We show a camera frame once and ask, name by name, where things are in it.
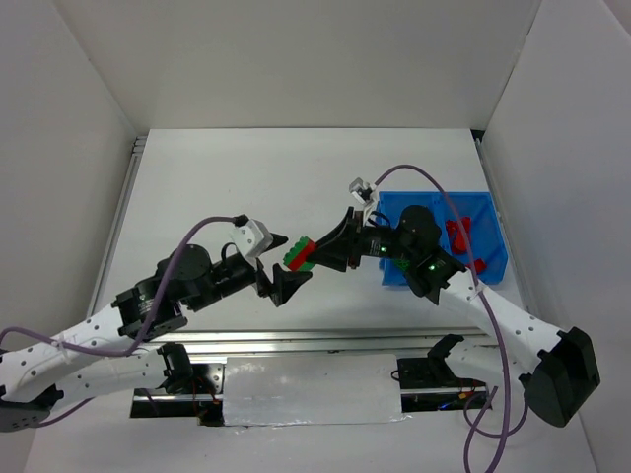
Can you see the green red layered lego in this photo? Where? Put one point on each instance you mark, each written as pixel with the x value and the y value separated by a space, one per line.
pixel 296 259

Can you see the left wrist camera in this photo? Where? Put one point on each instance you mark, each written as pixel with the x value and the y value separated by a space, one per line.
pixel 251 239

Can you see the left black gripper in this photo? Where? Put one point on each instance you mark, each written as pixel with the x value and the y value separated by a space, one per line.
pixel 261 275

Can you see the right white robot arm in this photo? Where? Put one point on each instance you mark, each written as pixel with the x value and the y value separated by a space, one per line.
pixel 557 368

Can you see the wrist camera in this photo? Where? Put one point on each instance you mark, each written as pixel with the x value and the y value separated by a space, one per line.
pixel 251 239
pixel 366 195

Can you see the blue plastic divided bin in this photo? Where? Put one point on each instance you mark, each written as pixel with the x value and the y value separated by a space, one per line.
pixel 485 236

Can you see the green lego in bin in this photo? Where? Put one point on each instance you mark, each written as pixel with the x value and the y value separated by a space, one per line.
pixel 403 264

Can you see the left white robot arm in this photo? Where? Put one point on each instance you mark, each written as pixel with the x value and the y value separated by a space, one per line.
pixel 97 356

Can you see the red arch lego piece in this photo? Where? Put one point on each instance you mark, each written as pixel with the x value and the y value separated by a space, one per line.
pixel 453 228

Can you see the red flower lego piece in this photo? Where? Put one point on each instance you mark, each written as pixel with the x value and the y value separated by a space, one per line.
pixel 459 245

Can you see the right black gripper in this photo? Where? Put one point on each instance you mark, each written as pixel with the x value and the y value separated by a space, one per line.
pixel 353 241

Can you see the red lego brick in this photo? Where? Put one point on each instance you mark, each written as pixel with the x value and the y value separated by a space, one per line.
pixel 479 266

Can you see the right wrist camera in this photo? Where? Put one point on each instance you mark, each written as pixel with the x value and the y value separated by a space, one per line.
pixel 366 195

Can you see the silver tape cover plate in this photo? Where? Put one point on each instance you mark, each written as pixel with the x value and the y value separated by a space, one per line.
pixel 311 390

